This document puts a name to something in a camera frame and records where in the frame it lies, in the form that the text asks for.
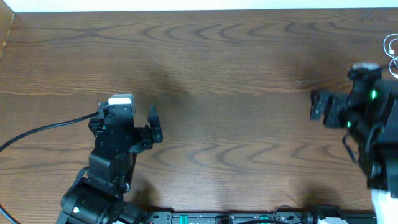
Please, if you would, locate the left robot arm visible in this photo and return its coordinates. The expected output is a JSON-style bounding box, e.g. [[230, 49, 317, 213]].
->
[[57, 103, 163, 224]]

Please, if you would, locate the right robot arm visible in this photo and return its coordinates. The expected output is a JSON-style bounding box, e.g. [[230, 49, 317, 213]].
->
[[310, 80, 397, 223]]

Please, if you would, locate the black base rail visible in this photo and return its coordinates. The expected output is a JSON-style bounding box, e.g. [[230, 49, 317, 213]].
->
[[146, 205, 377, 224]]

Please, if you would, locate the left camera black cable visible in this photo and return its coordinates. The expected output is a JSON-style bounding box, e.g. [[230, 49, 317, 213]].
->
[[0, 111, 100, 224]]

